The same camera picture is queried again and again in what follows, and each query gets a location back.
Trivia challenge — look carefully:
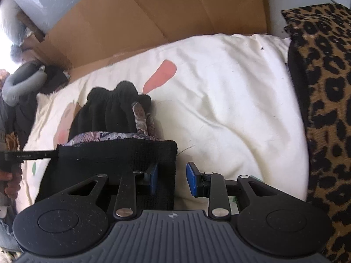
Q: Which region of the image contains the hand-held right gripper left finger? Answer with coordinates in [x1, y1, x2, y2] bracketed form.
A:
[65, 162, 159, 220]

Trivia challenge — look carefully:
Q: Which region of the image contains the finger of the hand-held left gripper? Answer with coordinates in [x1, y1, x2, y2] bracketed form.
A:
[45, 148, 61, 160]

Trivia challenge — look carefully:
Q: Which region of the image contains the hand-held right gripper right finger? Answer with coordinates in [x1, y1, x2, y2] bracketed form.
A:
[186, 162, 278, 220]

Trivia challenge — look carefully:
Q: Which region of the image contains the black garment with bear-print lining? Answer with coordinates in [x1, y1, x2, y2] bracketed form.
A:
[36, 80, 179, 210]

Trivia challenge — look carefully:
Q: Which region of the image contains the person's left hand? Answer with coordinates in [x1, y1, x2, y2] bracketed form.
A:
[0, 167, 23, 207]

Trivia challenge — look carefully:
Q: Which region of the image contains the brown garment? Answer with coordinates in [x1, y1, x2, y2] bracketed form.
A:
[4, 131, 25, 151]

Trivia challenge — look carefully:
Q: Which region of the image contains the grey neck pillow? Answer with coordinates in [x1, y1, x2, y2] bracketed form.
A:
[1, 61, 47, 107]

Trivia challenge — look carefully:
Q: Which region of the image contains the black cloth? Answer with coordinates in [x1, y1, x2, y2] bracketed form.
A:
[14, 66, 70, 144]

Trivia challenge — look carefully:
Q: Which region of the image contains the cream bear printed blanket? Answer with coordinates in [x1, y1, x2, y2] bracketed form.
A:
[15, 33, 310, 214]

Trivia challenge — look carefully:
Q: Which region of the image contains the small cardboard piece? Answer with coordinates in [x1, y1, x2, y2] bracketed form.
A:
[17, 11, 46, 46]

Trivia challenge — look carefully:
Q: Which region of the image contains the grey plastic-wrapped board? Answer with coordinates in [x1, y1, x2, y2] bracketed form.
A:
[3, 0, 110, 33]

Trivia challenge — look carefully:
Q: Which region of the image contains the large brown cardboard sheet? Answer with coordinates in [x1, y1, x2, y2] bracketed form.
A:
[22, 0, 270, 71]

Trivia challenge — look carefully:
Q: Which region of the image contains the leopard print garment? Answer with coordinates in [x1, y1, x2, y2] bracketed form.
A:
[281, 3, 351, 263]

